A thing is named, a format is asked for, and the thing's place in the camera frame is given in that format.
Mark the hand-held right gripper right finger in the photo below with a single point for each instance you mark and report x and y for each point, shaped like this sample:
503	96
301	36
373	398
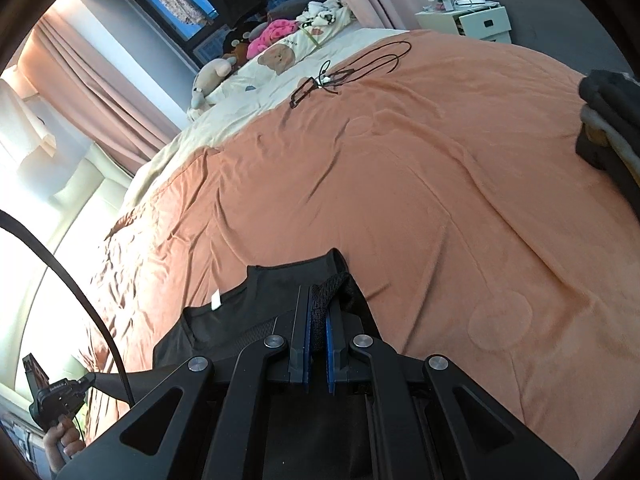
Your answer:
331	360

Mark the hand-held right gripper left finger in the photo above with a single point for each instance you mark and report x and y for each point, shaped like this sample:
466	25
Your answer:
306	360

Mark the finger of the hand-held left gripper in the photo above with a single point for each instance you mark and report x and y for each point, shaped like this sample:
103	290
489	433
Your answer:
85	380

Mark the black shirt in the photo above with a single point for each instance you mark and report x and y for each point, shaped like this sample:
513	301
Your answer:
235	310

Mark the stack of folded clothes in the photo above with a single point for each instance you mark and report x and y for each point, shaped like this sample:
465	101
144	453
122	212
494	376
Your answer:
612	120

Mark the person's left hand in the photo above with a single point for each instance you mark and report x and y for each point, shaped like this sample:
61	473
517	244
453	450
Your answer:
62	442

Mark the cream padded headboard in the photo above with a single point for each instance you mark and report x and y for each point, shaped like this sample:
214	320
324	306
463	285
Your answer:
65	230

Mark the orange blanket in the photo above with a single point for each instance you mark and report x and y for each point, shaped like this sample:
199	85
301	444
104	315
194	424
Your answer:
425	200

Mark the black eyeglasses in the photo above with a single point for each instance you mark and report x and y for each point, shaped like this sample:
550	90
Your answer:
303	91
372	62

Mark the cream bear print quilt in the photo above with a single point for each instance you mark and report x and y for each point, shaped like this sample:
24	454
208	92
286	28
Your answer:
280	67

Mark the beige plush toy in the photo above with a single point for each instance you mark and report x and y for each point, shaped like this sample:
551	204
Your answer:
212	80

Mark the brown bear plush toy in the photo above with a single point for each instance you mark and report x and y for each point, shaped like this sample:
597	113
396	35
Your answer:
239	42

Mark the pink fluffy cloth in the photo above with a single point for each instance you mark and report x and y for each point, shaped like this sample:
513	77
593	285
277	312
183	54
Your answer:
274	35

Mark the white black spotted plush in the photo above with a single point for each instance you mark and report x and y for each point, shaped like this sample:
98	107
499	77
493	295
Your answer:
325	10

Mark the white nightstand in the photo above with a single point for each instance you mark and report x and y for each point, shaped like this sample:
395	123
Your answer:
475	22

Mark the window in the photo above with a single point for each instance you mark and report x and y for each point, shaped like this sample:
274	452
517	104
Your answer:
210	5

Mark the white pink gadget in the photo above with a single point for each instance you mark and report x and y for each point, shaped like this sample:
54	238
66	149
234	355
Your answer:
440	1

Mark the white power strip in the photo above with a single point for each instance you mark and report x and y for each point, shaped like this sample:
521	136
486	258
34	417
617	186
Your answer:
472	1

